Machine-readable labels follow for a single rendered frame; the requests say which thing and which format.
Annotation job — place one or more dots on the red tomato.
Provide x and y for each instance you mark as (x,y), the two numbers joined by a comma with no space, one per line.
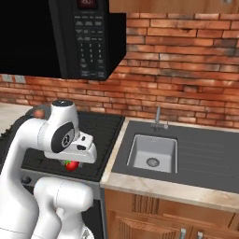
(72,165)

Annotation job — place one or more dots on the wooden drawer front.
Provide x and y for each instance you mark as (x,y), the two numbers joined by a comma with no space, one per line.
(186,208)

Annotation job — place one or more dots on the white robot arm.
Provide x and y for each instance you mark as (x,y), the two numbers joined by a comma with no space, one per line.
(25,146)

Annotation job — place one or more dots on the grey sink unit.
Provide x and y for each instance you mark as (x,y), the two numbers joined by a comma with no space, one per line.
(199,155)

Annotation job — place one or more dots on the grey wall socket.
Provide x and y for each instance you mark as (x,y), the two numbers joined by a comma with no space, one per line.
(20,79)
(7,78)

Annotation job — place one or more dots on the dark grey pan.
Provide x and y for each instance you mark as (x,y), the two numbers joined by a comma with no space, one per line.
(46,110)

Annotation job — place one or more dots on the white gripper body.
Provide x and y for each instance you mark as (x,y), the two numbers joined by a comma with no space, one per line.
(70,153)

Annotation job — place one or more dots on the grey sink tap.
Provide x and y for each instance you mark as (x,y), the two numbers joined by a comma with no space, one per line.
(158,119)

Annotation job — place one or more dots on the black stove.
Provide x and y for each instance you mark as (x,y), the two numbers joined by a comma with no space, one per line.
(99,137)

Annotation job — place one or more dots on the black microwave oven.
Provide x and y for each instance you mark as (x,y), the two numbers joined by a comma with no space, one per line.
(62,37)

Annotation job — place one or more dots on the wooden wall cupboard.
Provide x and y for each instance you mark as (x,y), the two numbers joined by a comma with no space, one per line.
(174,5)

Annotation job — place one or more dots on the brown onion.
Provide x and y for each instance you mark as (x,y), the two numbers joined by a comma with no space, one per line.
(39,114)

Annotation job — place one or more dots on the black stove knob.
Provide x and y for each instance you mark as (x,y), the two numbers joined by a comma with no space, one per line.
(26,179)

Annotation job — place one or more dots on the wooden cupboard door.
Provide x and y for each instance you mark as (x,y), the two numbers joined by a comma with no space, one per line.
(217,232)
(143,228)

